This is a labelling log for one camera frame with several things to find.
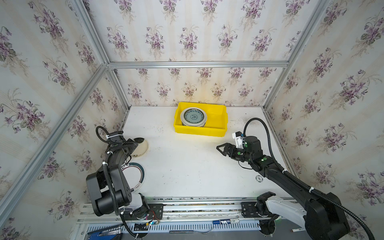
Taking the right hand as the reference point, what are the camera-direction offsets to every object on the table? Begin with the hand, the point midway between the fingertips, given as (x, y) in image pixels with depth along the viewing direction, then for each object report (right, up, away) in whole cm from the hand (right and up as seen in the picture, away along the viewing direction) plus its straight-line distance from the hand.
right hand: (219, 150), depth 80 cm
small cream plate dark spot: (-49, -2, +18) cm, 52 cm away
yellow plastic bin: (+3, +14, +28) cm, 31 cm away
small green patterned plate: (-14, +19, +28) cm, 37 cm away
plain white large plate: (-8, +13, +23) cm, 28 cm away
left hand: (-54, 0, +9) cm, 55 cm away
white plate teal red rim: (-49, -16, +6) cm, 52 cm away
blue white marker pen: (+3, -32, -10) cm, 33 cm away
